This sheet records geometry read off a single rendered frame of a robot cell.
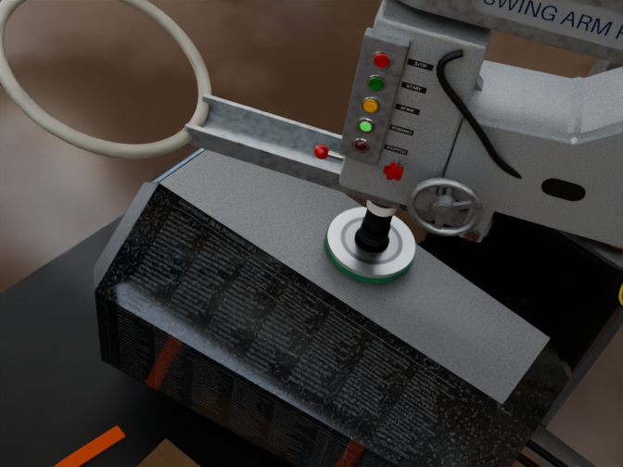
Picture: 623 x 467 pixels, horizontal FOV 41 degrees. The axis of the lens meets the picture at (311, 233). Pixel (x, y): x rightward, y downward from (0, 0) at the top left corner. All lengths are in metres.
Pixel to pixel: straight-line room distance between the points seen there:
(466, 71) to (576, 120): 0.24
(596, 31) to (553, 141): 0.24
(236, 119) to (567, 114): 0.73
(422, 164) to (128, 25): 2.58
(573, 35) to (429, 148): 0.35
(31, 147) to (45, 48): 0.63
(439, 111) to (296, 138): 0.44
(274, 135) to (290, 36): 2.18
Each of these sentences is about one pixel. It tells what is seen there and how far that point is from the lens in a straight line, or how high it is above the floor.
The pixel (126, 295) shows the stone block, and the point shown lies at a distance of 2.14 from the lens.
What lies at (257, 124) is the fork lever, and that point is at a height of 1.07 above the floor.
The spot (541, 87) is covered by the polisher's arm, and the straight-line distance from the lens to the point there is 1.68.
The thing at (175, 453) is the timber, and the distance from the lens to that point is 2.43.
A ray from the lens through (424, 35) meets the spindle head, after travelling 1.46.
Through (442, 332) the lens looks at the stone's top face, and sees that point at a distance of 1.92.
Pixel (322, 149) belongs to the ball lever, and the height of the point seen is 1.17.
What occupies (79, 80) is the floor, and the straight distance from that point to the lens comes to 3.71.
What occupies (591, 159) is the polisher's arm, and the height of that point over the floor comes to 1.35.
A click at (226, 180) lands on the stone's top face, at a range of 2.13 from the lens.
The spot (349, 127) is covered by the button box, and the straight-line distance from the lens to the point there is 1.59.
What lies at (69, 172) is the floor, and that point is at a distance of 3.29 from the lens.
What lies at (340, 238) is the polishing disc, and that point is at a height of 0.86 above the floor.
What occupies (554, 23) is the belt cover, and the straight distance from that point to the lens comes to 1.43.
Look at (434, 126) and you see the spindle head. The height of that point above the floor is 1.33.
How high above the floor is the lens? 2.31
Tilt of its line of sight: 48 degrees down
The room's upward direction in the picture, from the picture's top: 12 degrees clockwise
